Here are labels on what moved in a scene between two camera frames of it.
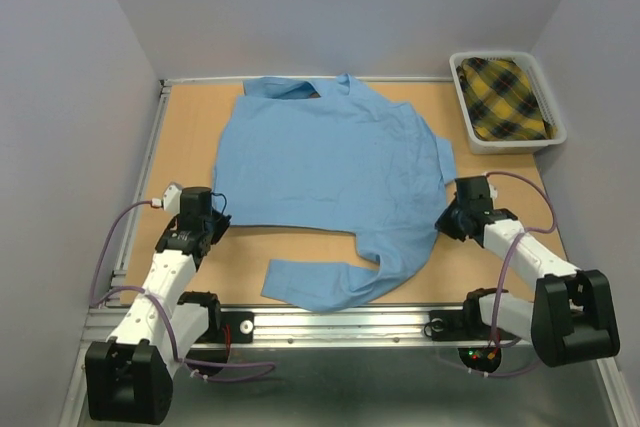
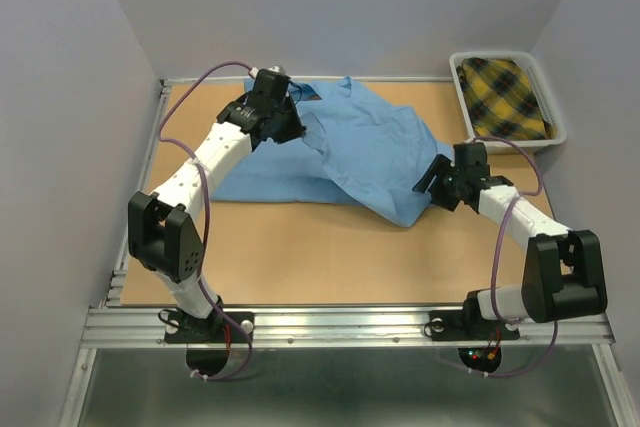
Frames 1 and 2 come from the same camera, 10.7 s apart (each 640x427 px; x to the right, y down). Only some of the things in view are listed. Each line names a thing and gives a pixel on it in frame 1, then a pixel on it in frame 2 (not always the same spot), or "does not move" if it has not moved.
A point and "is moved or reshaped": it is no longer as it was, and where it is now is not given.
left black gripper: (221, 225) to (296, 129)
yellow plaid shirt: (500, 101) does not move
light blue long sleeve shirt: (330, 155) is moved or reshaped
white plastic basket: (549, 102) does not move
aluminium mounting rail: (306, 327) does not move
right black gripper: (443, 222) to (437, 166)
